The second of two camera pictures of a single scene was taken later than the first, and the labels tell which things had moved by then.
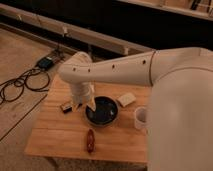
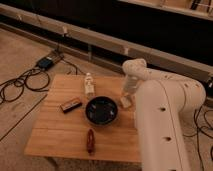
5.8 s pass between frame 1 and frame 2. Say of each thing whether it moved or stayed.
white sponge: stayed
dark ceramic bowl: stayed
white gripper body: moved
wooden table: stayed
